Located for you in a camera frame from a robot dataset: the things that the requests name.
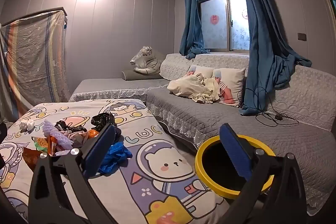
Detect long blue curtain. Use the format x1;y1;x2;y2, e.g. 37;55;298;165
233;0;313;116

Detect black cable with power strip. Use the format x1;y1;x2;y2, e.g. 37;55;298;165
238;87;300;127

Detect blue plastic bag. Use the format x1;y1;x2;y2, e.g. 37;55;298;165
98;141;133;176

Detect cartoon printed blanket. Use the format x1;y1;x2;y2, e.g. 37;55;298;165
0;98;229;224

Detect grey quilted sofa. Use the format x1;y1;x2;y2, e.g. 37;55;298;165
69;53;336;216

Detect yellow rimmed trash bin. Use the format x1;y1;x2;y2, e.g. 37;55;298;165
194;135;276;199

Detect orange brown snack wrapper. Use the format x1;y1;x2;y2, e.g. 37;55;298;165
23;147;49;172

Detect black plastic bag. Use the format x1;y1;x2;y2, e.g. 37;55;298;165
91;113;117;130

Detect white tissue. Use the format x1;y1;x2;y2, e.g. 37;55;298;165
20;119;35;131

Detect large baby print pillow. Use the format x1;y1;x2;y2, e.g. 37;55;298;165
212;68;246;108

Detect small baby print pillow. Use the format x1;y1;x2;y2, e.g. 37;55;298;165
187;65;214;80

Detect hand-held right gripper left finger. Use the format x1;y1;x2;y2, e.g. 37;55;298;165
29;124;117;224

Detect beige paper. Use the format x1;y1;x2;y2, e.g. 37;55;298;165
64;132;90;148

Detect striped bed sheet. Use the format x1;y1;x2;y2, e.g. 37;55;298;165
0;10;71;119

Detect lilac foam net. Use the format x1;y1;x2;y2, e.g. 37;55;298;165
43;120;73;151

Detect white tiger plush toy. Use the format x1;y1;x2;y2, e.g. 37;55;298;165
130;46;166;75

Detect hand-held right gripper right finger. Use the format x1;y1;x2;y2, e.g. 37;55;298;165
219;123;307;224

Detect frosted glass window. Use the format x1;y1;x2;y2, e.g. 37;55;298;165
196;0;251;52

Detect short blue curtain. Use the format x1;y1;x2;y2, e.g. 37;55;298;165
179;0;210;60

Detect beige clothes pile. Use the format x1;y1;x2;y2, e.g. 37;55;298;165
167;74;221;104

